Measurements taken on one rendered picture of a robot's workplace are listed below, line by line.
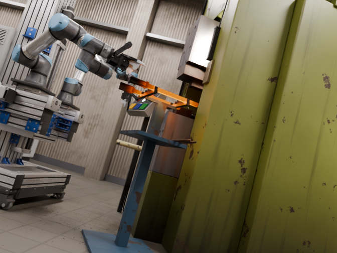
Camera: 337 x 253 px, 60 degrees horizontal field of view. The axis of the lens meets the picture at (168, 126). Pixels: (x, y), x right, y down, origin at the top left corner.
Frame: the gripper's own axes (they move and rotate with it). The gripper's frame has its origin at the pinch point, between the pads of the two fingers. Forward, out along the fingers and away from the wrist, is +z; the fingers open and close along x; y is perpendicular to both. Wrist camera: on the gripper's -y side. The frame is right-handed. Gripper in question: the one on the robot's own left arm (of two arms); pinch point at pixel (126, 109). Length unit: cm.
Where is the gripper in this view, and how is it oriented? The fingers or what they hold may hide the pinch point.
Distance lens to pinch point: 276.1
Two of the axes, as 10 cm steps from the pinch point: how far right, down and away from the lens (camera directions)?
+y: -9.6, -2.6, 1.1
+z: -2.7, 9.5, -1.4
